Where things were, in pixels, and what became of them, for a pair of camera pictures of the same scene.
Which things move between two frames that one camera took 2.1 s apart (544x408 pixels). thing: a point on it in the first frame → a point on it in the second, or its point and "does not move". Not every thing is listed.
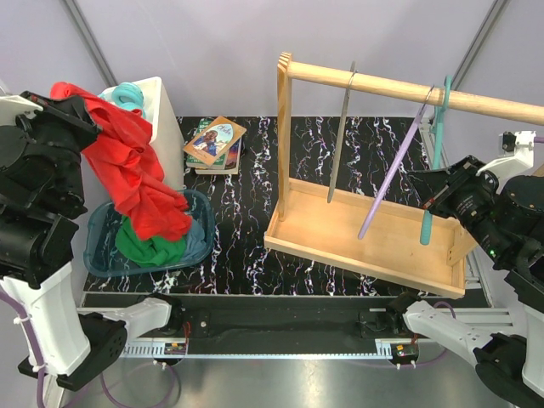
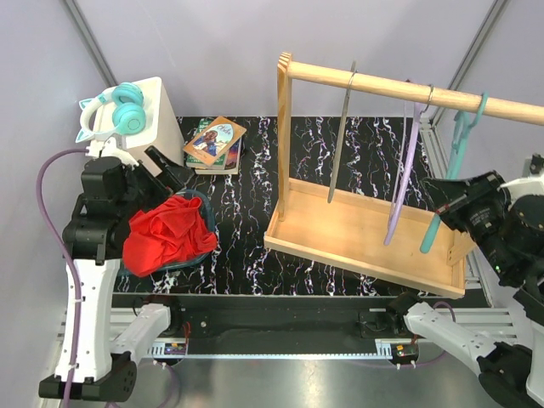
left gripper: x=71 y=109 → x=161 y=191
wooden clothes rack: x=395 y=241 does not move
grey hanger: x=340 y=134 does not move
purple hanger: x=394 y=167 → x=420 y=110
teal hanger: x=438 y=129 → x=459 y=134
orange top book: x=211 y=144 does not move
